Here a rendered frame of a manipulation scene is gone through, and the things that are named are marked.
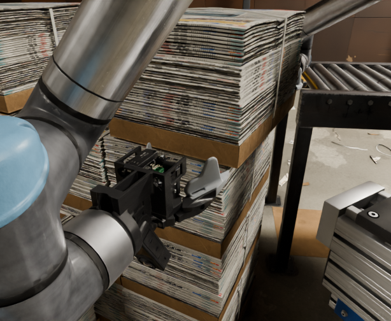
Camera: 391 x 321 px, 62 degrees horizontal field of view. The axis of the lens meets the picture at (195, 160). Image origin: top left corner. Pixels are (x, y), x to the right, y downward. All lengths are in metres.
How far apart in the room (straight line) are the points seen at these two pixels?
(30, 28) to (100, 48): 0.68
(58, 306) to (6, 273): 0.06
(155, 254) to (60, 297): 0.17
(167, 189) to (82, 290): 0.14
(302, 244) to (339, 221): 1.10
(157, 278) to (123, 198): 0.55
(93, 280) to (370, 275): 0.46
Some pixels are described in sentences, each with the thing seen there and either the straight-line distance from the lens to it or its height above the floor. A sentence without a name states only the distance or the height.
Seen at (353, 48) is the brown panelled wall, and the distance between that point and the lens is 4.51.
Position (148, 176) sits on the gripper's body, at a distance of 0.36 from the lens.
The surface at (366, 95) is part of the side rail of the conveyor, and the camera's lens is 1.21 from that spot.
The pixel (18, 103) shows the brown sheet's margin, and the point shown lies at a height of 0.85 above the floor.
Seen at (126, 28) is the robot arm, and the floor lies 1.08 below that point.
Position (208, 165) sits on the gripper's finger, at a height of 0.90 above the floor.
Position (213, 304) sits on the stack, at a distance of 0.83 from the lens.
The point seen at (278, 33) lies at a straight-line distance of 0.67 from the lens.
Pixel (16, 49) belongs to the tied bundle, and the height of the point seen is 0.98.
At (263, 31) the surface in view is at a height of 1.05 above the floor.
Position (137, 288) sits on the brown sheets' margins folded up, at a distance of 0.94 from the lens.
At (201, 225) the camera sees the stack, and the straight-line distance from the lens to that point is 0.68.
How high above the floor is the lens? 1.11
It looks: 28 degrees down
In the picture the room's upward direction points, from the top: straight up
